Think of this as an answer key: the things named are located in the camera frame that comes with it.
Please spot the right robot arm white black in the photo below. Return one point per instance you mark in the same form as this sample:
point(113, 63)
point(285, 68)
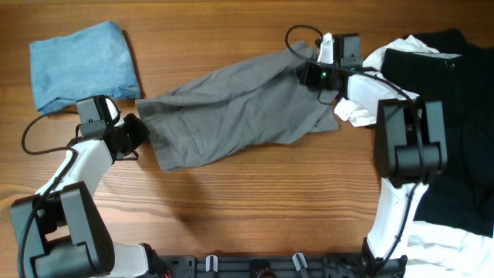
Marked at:
point(409, 150)

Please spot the folded blue denim garment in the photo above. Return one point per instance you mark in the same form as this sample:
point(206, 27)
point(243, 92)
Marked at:
point(93, 61)

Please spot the black garment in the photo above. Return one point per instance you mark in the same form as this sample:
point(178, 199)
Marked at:
point(460, 75)

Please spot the grey shorts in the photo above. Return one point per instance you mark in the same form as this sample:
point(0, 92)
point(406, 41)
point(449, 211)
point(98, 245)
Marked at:
point(256, 101)

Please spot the white shirt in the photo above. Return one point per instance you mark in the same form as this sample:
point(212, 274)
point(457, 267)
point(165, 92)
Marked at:
point(432, 250)

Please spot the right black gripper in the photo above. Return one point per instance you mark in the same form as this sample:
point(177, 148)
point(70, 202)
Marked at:
point(309, 73)

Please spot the black base rail with clips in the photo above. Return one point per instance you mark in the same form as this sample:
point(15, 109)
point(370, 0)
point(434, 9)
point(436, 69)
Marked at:
point(333, 265)

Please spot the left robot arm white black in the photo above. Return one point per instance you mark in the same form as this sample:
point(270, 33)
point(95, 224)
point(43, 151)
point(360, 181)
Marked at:
point(59, 230)

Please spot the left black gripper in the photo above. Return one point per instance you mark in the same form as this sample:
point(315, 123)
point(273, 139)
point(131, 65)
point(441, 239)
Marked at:
point(140, 130)

